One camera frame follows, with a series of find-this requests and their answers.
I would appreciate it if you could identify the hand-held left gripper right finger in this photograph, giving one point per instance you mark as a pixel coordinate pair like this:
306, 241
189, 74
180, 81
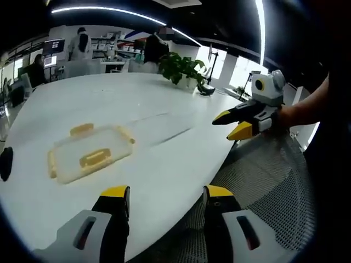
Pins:
238, 230

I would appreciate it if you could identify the grey mesh office chair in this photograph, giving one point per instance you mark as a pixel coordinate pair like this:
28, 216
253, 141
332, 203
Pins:
263, 175

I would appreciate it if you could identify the dark computer monitor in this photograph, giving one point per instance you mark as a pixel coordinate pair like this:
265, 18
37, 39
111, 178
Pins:
54, 46

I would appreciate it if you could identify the green potted plant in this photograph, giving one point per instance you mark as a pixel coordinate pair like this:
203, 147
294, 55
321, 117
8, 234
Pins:
181, 68

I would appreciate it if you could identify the black curved object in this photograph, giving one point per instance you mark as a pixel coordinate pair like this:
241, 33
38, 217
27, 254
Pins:
207, 91

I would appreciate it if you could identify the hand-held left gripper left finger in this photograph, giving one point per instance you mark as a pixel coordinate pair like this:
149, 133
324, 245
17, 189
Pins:
90, 227

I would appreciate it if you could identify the clear box with yellow plastic buckles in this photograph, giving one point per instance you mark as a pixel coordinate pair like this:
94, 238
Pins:
91, 152

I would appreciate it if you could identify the person's dark clothing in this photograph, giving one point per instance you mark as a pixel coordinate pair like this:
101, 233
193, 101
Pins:
333, 170

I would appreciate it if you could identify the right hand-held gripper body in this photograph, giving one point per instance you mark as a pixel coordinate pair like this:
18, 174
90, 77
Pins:
267, 90

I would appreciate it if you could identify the white storage shelf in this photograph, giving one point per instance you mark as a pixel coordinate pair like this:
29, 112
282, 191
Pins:
118, 45

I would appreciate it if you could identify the long ceiling light strip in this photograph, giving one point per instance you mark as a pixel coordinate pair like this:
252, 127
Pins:
261, 30
123, 15

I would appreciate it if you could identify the person's right hand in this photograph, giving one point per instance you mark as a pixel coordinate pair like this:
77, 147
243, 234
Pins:
283, 117

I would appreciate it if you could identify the black round object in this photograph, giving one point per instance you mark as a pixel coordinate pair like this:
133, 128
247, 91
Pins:
6, 164

